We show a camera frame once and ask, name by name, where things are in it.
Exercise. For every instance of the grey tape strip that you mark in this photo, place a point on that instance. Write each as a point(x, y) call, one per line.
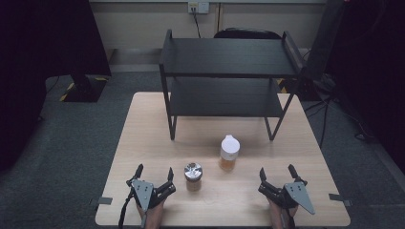
point(103, 200)
point(339, 197)

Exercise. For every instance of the wall conduit pipe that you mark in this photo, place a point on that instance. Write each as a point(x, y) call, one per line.
point(218, 19)

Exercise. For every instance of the glass jar with white lid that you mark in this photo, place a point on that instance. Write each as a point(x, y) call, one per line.
point(229, 151)

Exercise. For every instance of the black two-tier shelf rack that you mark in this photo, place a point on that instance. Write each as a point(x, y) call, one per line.
point(229, 57)

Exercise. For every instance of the white wall socket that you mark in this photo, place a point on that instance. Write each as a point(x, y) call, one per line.
point(198, 7)

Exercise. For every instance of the black stand base yellow stripes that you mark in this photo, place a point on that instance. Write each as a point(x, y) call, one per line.
point(84, 90)

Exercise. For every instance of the black curtain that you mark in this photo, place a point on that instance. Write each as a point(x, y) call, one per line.
point(38, 63)
point(372, 63)

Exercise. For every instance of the person's right hand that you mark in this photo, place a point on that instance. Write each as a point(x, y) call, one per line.
point(276, 218)

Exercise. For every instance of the glass jar with silver lid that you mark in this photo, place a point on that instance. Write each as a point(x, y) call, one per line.
point(193, 175)

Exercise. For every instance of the person's left hand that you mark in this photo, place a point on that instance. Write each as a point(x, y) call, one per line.
point(154, 218)

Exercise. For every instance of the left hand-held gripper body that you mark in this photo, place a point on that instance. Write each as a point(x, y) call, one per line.
point(146, 191)

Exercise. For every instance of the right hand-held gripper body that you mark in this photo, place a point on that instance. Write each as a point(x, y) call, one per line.
point(296, 192)

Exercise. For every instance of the black chair back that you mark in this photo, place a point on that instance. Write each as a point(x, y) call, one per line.
point(246, 33)

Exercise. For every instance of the black upright panel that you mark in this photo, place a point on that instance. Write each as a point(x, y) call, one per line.
point(324, 38)

